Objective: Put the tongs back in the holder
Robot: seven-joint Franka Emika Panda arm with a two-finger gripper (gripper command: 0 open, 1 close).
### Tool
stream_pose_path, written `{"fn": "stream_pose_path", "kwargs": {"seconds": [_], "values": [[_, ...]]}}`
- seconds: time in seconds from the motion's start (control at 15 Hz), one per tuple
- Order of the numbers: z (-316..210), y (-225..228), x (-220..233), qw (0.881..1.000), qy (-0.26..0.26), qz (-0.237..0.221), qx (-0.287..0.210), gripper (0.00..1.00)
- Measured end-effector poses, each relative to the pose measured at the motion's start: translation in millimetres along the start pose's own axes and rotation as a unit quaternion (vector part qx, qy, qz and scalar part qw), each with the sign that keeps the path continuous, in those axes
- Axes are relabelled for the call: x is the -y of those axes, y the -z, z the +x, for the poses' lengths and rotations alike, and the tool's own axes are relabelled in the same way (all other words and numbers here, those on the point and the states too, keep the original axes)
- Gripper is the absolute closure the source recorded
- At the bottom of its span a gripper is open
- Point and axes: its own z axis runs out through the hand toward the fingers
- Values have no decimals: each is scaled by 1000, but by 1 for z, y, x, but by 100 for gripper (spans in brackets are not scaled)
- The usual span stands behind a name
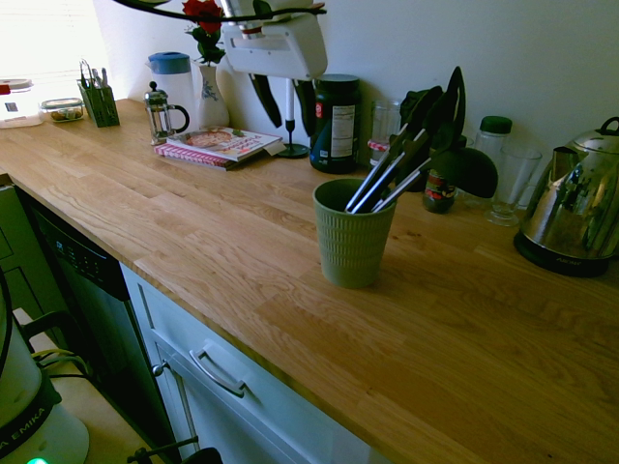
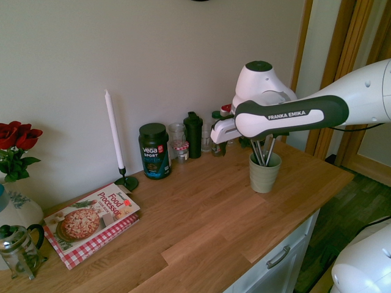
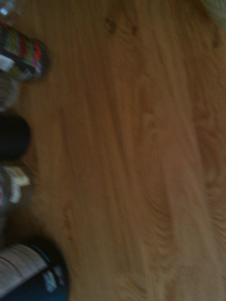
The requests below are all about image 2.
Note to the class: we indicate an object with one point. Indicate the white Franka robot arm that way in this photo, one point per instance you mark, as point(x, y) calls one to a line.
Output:
point(360, 91)

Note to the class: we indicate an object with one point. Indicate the green ribbed ceramic utensil holder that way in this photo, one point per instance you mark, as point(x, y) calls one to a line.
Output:
point(264, 178)

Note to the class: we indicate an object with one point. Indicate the glass French press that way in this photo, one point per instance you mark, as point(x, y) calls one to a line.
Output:
point(18, 253)

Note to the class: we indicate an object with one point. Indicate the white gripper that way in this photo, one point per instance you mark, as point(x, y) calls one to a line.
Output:
point(223, 131)

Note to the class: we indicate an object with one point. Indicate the black candle holder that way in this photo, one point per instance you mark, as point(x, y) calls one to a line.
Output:
point(126, 182)

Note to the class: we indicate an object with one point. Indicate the black Vega protein tub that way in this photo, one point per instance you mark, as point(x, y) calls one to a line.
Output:
point(154, 152)

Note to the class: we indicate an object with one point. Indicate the black shaker bottle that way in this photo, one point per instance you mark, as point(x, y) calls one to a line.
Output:
point(193, 137)

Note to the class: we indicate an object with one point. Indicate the clear drinking glass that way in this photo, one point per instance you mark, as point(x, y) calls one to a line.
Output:
point(206, 140)

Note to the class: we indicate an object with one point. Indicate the red roses bouquet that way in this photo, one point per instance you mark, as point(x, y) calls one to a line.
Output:
point(15, 137)

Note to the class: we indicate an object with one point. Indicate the black steel tongs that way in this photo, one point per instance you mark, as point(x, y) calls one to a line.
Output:
point(258, 154)

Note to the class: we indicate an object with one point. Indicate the white floral jug vase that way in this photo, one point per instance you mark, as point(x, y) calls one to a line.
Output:
point(21, 210)

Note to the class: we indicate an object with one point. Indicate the red wrist cap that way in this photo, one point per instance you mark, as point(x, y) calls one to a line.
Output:
point(226, 108)

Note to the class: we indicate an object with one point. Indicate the tall white candle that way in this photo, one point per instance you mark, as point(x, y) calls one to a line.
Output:
point(114, 128)

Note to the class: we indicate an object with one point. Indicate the wide wooden door frame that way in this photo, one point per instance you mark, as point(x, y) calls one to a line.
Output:
point(351, 30)

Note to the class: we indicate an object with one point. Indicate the green lid spice jar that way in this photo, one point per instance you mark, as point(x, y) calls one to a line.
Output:
point(215, 116)
point(215, 149)

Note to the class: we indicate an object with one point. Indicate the black round wall object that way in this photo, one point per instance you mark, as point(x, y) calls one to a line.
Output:
point(200, 0)

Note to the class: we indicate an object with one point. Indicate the red checkered book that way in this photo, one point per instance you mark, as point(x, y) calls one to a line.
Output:
point(79, 257)

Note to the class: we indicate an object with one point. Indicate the narrow wooden wall trim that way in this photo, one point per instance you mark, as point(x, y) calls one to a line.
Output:
point(302, 36)

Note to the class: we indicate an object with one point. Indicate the small jar red gingham lid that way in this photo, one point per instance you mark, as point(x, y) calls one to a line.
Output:
point(181, 152)

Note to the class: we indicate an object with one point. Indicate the white kitchen cabinet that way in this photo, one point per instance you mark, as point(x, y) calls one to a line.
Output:
point(275, 274)

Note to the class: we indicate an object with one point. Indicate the clear glass jar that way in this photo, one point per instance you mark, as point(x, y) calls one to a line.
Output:
point(177, 132)

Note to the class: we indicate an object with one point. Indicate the Food Processor cookbook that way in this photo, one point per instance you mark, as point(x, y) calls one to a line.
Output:
point(91, 216)

